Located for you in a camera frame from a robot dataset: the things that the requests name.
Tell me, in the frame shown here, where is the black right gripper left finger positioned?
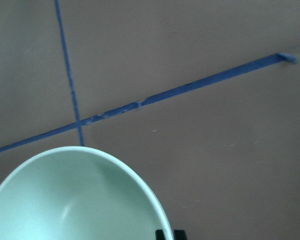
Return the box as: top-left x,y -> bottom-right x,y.
155,229 -> 165,240

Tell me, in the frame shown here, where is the green bowl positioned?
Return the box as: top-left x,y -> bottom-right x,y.
0,146 -> 174,240

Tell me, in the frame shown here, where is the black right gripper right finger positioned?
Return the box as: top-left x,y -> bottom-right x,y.
173,229 -> 187,240

